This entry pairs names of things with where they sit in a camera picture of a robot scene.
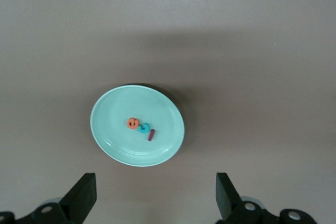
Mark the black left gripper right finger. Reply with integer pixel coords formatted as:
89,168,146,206
215,173,320,224

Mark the green round plate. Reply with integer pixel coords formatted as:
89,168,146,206
90,84,185,167

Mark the teal foam letter c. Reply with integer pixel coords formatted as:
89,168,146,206
137,122,152,134

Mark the orange foam letter e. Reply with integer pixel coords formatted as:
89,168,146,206
127,118,140,130

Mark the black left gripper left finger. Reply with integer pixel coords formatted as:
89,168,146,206
0,173,97,224

